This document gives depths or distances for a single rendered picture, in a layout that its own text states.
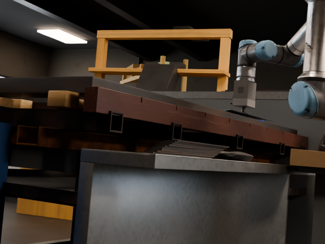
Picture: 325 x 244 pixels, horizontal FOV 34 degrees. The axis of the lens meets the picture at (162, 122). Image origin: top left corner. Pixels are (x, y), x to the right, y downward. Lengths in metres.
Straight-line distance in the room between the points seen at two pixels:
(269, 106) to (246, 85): 0.65
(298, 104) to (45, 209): 3.89
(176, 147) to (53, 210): 4.06
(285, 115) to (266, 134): 0.58
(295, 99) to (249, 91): 0.39
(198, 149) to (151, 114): 0.16
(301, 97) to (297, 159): 0.20
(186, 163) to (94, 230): 0.25
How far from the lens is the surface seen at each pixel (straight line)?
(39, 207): 5.40
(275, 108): 2.77
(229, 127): 1.87
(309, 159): 1.80
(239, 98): 2.15
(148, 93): 1.50
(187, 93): 3.00
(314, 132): 2.69
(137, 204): 1.34
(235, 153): 1.66
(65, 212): 5.25
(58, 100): 1.31
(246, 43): 2.19
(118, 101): 1.31
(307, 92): 1.76
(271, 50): 2.10
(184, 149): 1.34
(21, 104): 1.67
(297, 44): 2.13
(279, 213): 2.26
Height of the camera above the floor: 0.68
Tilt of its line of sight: 4 degrees up
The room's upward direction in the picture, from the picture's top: 5 degrees clockwise
